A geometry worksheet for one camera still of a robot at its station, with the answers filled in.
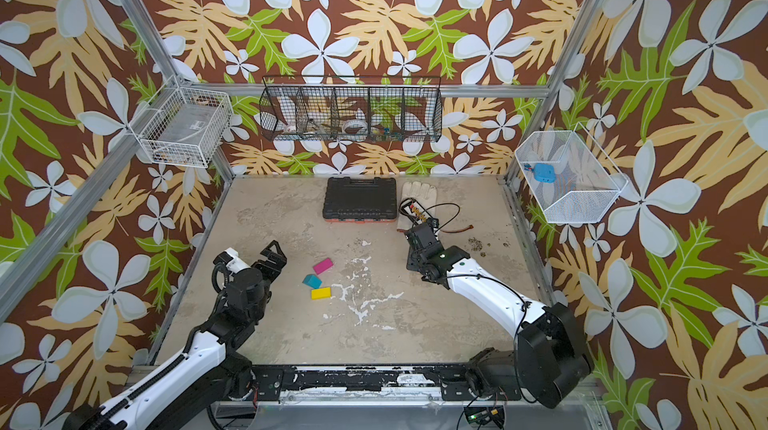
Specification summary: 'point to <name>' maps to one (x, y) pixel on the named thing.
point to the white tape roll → (355, 126)
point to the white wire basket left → (184, 125)
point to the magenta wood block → (322, 266)
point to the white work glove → (426, 197)
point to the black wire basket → (352, 108)
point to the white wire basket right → (572, 178)
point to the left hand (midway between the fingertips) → (269, 247)
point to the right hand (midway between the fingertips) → (415, 255)
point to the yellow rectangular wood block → (321, 293)
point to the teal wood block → (312, 280)
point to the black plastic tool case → (360, 201)
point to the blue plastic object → (543, 172)
